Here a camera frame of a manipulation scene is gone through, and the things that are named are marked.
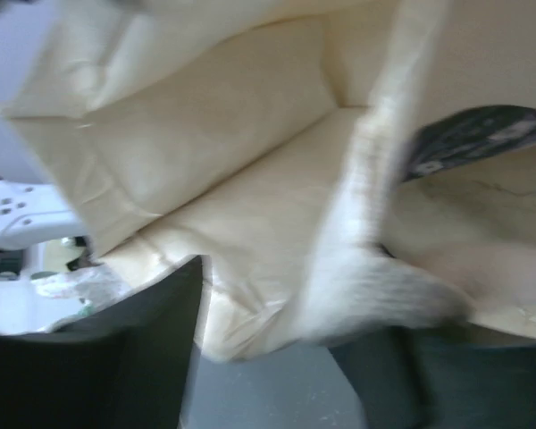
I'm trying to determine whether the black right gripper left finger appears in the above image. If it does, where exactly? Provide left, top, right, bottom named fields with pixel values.
left=0, top=257, right=204, bottom=428

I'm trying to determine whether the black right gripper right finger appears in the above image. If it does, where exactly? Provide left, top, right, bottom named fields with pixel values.
left=331, top=325, right=536, bottom=429

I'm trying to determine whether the cream canvas tote bag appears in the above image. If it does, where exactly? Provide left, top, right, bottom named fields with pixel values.
left=1, top=1, right=536, bottom=361

